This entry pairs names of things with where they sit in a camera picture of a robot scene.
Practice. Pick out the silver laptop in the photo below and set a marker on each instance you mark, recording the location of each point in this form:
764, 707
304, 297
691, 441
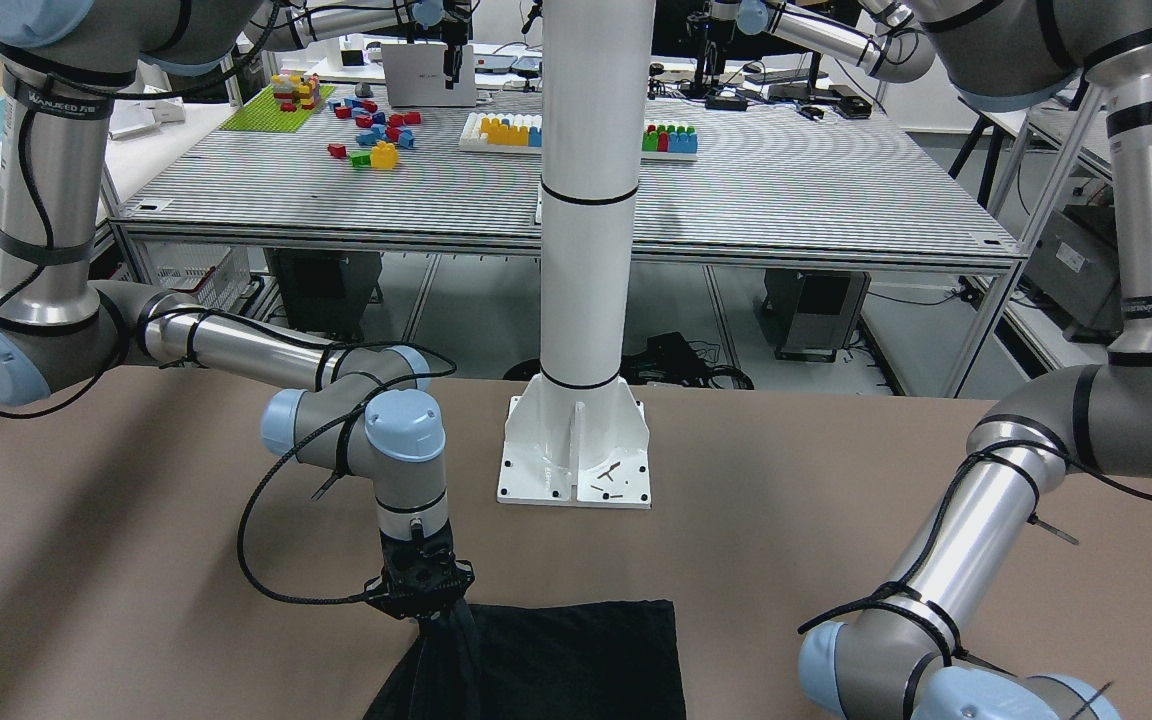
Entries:
429, 75

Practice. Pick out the green lego baseplate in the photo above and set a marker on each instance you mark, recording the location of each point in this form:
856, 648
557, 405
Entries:
281, 108

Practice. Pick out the striped work table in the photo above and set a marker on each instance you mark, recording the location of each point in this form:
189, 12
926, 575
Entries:
768, 187

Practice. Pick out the white tray with blocks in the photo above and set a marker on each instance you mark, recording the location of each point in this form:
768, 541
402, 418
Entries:
527, 134

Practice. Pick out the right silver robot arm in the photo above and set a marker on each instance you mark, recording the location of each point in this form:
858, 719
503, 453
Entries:
355, 410

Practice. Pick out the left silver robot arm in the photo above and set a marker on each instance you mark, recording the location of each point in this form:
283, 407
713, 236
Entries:
897, 653

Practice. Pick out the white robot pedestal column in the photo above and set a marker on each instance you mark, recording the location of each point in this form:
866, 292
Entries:
577, 436

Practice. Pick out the grey computer case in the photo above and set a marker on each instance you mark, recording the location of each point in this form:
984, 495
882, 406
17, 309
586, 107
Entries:
812, 312

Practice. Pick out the black printed t-shirt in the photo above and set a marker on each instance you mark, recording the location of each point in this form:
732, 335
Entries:
602, 660

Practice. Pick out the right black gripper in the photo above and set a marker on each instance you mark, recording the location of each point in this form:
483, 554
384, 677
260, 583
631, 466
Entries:
444, 612

